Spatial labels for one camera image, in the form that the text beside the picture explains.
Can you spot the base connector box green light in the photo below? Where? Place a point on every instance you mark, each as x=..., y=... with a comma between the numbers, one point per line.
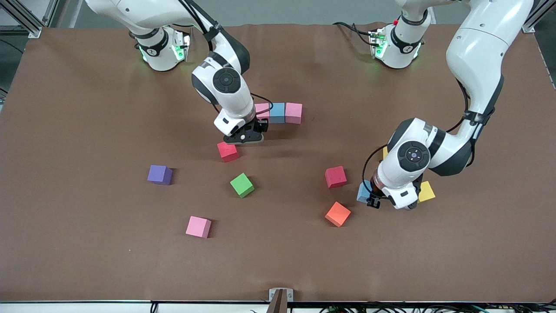
x=378, y=43
x=180, y=47

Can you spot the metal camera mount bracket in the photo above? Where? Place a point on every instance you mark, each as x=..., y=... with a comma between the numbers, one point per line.
x=281, y=300

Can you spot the crimson foam cube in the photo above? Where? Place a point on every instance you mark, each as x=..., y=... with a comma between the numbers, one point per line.
x=335, y=177

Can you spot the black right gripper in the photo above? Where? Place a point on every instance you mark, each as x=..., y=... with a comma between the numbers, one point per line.
x=260, y=126

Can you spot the pink foam cube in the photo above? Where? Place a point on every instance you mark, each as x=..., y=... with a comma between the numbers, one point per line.
x=263, y=108
x=293, y=113
x=198, y=227

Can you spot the yellow foam cube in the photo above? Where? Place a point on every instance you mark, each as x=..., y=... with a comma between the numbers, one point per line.
x=428, y=191
x=385, y=153

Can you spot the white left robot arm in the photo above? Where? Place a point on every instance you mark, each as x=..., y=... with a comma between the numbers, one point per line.
x=478, y=56

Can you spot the red foam cube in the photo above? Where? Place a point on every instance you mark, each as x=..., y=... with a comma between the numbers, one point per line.
x=228, y=152

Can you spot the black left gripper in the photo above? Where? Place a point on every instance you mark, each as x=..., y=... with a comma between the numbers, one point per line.
x=373, y=202

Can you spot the brown table mat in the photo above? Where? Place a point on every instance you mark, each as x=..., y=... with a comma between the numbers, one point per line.
x=278, y=261

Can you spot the aluminium frame post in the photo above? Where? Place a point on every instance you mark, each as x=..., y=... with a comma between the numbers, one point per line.
x=531, y=27
x=26, y=21

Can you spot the green foam cube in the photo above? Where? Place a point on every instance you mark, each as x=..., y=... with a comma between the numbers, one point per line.
x=242, y=185

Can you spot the purple foam cube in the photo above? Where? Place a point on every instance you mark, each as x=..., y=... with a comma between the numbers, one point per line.
x=159, y=174

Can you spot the blue foam cube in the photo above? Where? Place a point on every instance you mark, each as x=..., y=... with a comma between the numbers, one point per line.
x=278, y=113
x=362, y=192

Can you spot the orange foam cube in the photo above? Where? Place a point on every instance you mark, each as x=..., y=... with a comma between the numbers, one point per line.
x=338, y=214

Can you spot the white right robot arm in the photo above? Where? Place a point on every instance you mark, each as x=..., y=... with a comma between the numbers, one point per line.
x=236, y=106

